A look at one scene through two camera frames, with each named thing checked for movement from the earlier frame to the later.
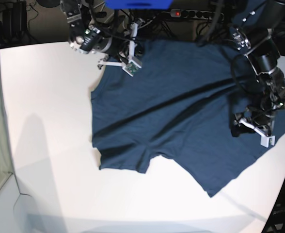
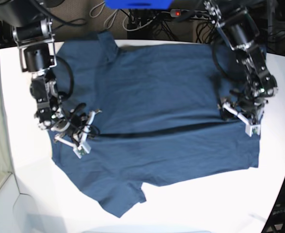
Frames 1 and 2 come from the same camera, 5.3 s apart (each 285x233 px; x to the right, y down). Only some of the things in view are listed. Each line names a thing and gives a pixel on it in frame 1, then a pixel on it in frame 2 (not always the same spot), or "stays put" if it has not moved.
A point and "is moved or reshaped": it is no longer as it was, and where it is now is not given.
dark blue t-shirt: x=180 y=104 is moved or reshaped
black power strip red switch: x=195 y=14 stays put
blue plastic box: x=139 y=4 stays put
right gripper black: x=261 y=113 to x=248 y=106
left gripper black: x=119 y=46 to x=76 y=124
